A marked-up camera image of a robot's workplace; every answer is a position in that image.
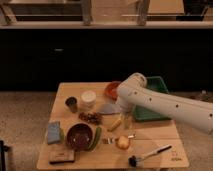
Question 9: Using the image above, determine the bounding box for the brown wooden block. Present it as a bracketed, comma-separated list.
[49, 150, 75, 164]

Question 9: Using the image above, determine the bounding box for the dark red bowl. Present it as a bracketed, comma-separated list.
[66, 123, 93, 151]

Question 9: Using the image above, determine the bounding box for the green plastic tray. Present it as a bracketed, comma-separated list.
[133, 76, 169, 122]

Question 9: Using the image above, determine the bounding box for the dark metal cup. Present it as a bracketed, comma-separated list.
[65, 97, 78, 113]

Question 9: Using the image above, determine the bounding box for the black white brush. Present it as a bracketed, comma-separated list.
[128, 145, 172, 167]

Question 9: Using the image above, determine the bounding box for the yellow banana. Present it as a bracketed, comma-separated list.
[107, 118, 122, 132]

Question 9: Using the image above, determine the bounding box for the white paper cup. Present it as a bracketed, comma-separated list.
[81, 90, 96, 108]

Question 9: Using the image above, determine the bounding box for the green cucumber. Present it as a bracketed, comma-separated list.
[86, 126, 102, 151]

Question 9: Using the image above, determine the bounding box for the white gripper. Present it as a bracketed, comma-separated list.
[116, 97, 134, 129]

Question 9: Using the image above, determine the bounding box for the brown grape bunch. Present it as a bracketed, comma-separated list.
[79, 112, 102, 125]

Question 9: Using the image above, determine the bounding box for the orange bowl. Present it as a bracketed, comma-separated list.
[104, 81, 121, 100]

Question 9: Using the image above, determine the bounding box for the blue sponge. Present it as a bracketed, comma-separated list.
[47, 121, 63, 144]

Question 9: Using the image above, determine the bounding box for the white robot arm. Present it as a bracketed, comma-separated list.
[116, 73, 213, 135]

